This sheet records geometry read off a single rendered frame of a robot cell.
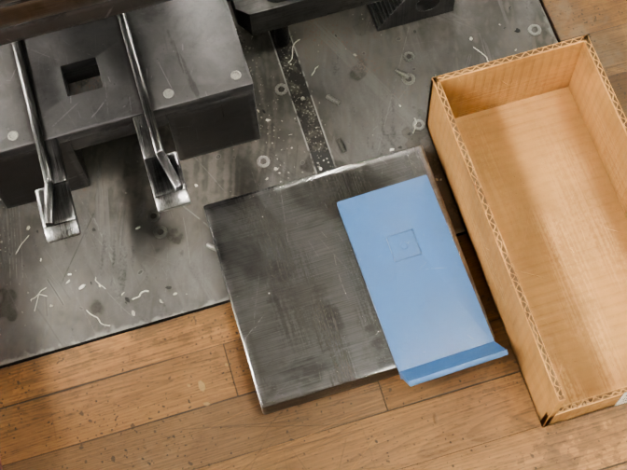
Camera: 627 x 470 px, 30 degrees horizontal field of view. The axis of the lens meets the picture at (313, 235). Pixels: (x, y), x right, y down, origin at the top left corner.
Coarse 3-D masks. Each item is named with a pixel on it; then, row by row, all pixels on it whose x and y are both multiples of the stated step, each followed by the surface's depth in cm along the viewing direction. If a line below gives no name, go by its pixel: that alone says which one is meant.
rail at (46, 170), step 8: (16, 48) 84; (16, 56) 83; (24, 64) 83; (24, 72) 83; (24, 80) 83; (24, 88) 82; (24, 96) 82; (32, 96) 82; (32, 104) 82; (32, 112) 82; (32, 120) 81; (32, 128) 81; (40, 128) 81; (40, 136) 81; (40, 144) 80; (40, 152) 80; (40, 160) 80; (48, 160) 80; (48, 168) 80; (48, 176) 80
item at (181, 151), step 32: (96, 64) 85; (128, 128) 83; (192, 128) 86; (224, 128) 87; (256, 128) 89; (0, 160) 82; (32, 160) 83; (64, 160) 85; (0, 192) 86; (32, 192) 87
